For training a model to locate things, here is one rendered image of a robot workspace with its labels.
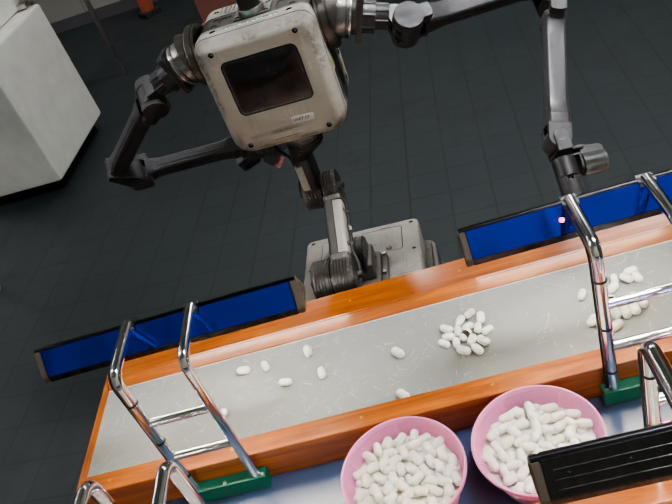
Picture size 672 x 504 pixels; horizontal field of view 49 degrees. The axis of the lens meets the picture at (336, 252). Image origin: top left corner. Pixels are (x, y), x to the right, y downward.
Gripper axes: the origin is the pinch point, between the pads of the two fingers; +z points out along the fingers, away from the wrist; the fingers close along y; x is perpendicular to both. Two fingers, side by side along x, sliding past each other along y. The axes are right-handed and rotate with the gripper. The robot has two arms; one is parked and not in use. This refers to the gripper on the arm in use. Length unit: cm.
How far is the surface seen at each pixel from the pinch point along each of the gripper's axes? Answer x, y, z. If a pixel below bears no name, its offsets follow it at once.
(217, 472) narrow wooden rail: -11, -97, 34
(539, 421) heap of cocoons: -17.3, -23.7, 38.5
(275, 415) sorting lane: -4, -83, 24
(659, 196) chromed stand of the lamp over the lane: -37.5, 7.6, 2.7
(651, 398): -48, -7, 37
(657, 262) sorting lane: 6.3, 14.9, 9.9
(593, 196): -31.7, -2.5, -1.8
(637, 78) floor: 200, 85, -106
